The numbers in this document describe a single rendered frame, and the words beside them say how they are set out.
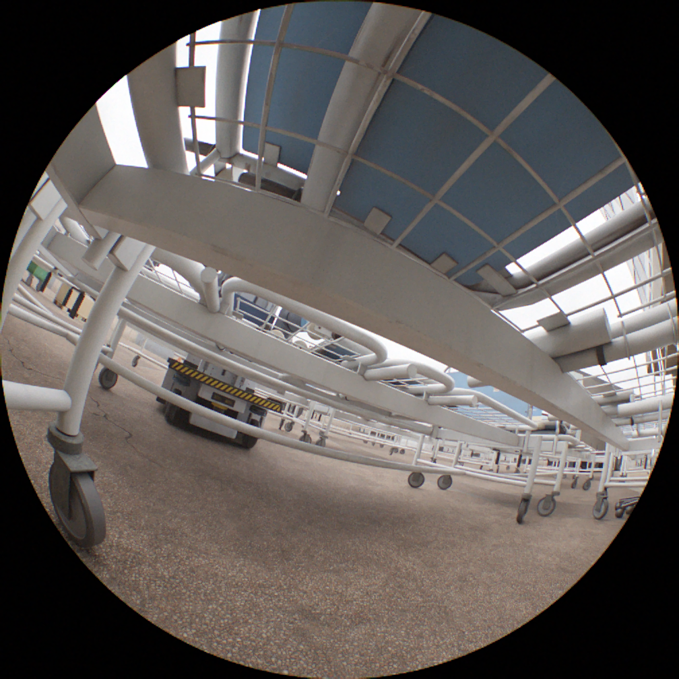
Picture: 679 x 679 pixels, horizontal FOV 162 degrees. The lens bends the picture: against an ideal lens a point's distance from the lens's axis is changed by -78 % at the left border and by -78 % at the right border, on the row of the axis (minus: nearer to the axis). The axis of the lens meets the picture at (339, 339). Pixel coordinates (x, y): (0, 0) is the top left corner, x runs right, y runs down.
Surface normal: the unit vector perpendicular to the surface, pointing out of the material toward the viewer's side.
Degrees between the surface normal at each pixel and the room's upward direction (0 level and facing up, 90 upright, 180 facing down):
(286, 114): 173
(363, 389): 90
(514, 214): 174
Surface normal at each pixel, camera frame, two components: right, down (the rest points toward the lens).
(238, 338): 0.43, -0.18
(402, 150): -0.38, 0.86
